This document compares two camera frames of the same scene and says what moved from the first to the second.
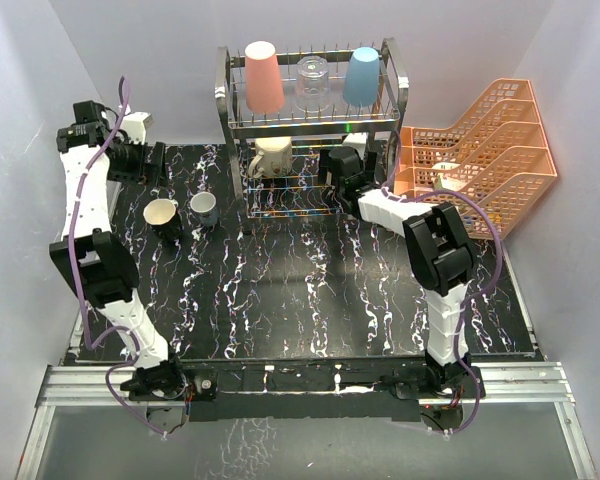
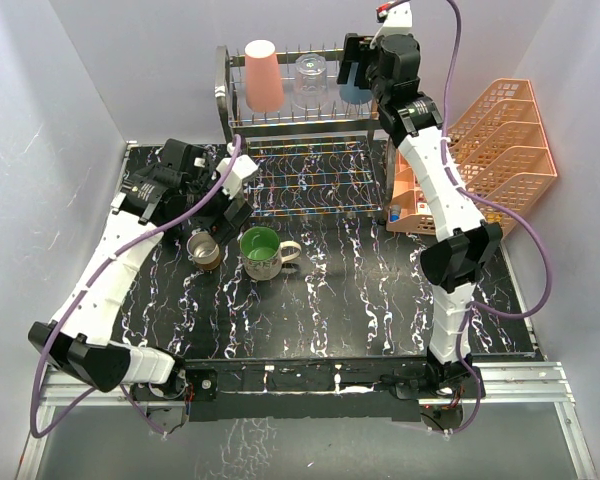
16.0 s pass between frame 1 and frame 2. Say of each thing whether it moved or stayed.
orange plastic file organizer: stayed
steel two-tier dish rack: stayed
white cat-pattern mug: moved
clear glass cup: stayed
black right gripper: moved
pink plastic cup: stayed
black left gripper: moved
